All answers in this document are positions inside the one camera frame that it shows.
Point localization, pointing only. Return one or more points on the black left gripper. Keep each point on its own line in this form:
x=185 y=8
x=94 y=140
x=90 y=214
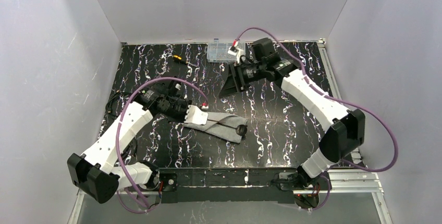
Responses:
x=180 y=112

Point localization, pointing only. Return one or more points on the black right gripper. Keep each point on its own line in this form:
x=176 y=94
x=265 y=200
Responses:
x=235 y=79

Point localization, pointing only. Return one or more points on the grey cloth napkin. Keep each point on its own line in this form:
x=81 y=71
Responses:
x=214 y=117

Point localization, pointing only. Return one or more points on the black copper spoon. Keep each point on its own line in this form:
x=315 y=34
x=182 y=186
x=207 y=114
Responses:
x=228 y=129

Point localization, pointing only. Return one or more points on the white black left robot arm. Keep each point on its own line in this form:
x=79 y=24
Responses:
x=100 y=171

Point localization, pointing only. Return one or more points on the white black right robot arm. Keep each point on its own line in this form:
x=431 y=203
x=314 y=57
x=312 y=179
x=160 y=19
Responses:
x=344 y=128

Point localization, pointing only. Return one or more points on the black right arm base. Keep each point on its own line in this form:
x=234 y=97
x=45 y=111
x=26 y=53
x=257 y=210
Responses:
x=298 y=179

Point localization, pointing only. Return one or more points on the clear plastic compartment box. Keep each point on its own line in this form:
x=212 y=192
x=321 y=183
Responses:
x=217 y=51

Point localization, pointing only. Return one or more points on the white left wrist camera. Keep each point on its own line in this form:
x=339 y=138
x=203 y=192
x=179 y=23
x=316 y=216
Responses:
x=195 y=116

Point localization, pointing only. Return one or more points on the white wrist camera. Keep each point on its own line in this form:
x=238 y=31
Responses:
x=236 y=51
x=195 y=116

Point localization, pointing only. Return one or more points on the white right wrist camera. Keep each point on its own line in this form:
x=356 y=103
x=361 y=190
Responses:
x=236 y=51

